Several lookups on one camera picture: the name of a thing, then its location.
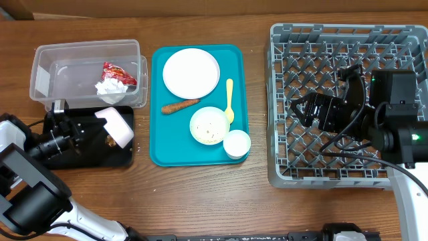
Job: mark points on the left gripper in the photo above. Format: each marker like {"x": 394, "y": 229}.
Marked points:
{"x": 78, "y": 124}

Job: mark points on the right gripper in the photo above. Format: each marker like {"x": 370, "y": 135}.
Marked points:
{"x": 329, "y": 108}

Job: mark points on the brown food scrap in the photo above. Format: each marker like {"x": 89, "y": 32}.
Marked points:
{"x": 110, "y": 141}

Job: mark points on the white napkin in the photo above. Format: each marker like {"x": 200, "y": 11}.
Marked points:
{"x": 110, "y": 86}

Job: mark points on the red snack wrapper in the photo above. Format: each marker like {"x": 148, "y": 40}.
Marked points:
{"x": 116, "y": 72}

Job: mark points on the white bowl with rice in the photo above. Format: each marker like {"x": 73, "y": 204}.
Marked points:
{"x": 209, "y": 125}

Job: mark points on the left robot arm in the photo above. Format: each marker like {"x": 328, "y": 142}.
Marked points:
{"x": 35, "y": 201}

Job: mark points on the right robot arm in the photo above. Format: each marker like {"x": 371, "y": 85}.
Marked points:
{"x": 385, "y": 114}

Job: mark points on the grey dishwasher rack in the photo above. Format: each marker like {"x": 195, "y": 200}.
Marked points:
{"x": 304, "y": 58}

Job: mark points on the black plastic tray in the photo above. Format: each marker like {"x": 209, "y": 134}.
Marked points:
{"x": 95, "y": 153}

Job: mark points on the clear plastic bin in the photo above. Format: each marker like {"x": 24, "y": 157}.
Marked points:
{"x": 71, "y": 71}

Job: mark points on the white cup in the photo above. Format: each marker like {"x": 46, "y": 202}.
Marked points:
{"x": 237, "y": 143}

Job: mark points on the yellow plastic spoon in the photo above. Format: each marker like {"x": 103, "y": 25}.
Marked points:
{"x": 229, "y": 90}

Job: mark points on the brown carrot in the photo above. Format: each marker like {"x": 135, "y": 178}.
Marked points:
{"x": 171, "y": 108}

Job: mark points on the large white plate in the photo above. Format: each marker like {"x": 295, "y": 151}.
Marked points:
{"x": 191, "y": 73}

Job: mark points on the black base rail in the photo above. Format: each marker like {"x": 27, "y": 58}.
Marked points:
{"x": 292, "y": 236}

